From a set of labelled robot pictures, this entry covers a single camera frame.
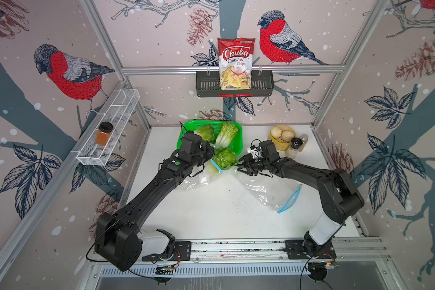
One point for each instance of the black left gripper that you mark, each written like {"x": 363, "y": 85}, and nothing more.
{"x": 207, "y": 147}

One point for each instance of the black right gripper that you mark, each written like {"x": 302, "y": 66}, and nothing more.
{"x": 245, "y": 159}

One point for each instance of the chinese cabbage front dark leaves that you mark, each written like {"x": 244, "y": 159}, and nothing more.
{"x": 225, "y": 158}

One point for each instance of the chinese cabbage light green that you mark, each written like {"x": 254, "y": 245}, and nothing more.
{"x": 226, "y": 135}

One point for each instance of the clear zipper bag blue zip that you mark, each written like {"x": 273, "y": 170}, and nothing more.
{"x": 209, "y": 175}

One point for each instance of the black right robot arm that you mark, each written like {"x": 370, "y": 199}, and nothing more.
{"x": 339, "y": 196}

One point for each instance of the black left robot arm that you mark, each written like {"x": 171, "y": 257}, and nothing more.
{"x": 119, "y": 237}

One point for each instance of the red cassava chips bag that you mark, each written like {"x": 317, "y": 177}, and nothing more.
{"x": 235, "y": 63}

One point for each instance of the bamboo steamer yellow bands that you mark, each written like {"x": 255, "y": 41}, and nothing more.
{"x": 280, "y": 145}

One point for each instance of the salt grinder black cap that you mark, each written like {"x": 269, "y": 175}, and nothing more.
{"x": 294, "y": 147}

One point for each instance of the white steamed bun left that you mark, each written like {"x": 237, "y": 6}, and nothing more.
{"x": 276, "y": 132}

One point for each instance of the white steamed bun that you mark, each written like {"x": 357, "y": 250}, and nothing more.
{"x": 276, "y": 132}
{"x": 287, "y": 136}

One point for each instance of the white steamed bun right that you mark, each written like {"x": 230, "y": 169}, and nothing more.
{"x": 287, "y": 136}

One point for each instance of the small clear spice bottle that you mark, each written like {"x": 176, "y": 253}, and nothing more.
{"x": 304, "y": 138}

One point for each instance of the orange spice jar black lid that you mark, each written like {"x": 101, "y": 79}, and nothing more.
{"x": 104, "y": 133}

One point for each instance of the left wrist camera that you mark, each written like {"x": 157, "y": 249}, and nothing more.
{"x": 190, "y": 143}

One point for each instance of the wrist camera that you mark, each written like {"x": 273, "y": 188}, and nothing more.
{"x": 190, "y": 143}
{"x": 267, "y": 149}

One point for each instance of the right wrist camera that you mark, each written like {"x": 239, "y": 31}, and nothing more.
{"x": 267, "y": 149}

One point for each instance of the black wall basket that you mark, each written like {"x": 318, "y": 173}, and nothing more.
{"x": 207, "y": 85}

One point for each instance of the white wire shelf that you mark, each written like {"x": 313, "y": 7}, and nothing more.
{"x": 118, "y": 114}

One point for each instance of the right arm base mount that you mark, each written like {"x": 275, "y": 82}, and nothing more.
{"x": 298, "y": 249}

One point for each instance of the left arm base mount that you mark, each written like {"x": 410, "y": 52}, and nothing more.
{"x": 160, "y": 245}

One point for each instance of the aluminium rail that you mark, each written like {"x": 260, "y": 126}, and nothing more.
{"x": 270, "y": 250}

